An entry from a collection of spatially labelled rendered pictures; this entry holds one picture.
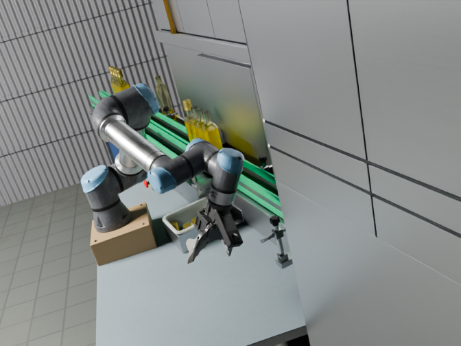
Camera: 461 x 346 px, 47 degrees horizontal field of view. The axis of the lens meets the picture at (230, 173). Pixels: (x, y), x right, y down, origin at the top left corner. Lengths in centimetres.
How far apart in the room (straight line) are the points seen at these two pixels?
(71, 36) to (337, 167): 378
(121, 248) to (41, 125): 285
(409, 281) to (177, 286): 102
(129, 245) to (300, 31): 132
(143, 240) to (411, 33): 151
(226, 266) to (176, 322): 29
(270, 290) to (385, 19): 111
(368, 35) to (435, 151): 20
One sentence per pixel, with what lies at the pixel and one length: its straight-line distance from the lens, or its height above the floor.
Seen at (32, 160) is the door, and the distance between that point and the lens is 493.
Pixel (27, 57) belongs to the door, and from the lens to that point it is 468.
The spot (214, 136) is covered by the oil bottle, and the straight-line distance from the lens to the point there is 219.
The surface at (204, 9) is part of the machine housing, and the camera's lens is 223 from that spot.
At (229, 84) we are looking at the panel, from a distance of 216.
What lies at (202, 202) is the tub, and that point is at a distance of 214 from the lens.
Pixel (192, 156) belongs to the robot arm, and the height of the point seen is 125.
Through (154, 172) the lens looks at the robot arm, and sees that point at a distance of 145.
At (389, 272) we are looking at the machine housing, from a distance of 104.
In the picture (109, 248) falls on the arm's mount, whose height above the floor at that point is 81.
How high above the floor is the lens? 182
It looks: 25 degrees down
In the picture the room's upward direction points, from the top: 14 degrees counter-clockwise
